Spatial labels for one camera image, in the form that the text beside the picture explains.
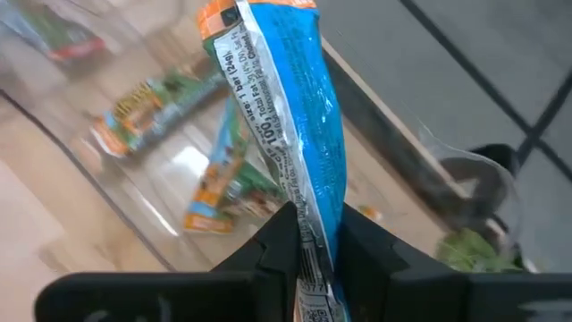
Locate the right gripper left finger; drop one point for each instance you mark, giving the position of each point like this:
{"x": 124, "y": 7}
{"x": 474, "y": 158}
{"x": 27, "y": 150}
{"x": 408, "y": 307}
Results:
{"x": 179, "y": 297}

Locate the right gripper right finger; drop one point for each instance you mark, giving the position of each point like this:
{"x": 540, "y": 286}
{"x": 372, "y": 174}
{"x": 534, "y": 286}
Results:
{"x": 447, "y": 297}

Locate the orange blue green granola bar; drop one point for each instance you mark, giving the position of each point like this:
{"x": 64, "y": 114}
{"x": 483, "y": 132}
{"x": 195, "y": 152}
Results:
{"x": 147, "y": 112}

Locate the blue orange-ended granola bar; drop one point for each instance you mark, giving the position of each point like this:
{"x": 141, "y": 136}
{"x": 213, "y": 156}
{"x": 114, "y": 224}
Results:
{"x": 299, "y": 98}

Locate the red green chewy bar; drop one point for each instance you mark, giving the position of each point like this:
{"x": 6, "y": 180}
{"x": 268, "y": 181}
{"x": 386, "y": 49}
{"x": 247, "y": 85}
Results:
{"x": 58, "y": 36}

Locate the green potted plant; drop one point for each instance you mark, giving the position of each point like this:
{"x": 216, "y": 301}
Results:
{"x": 473, "y": 252}

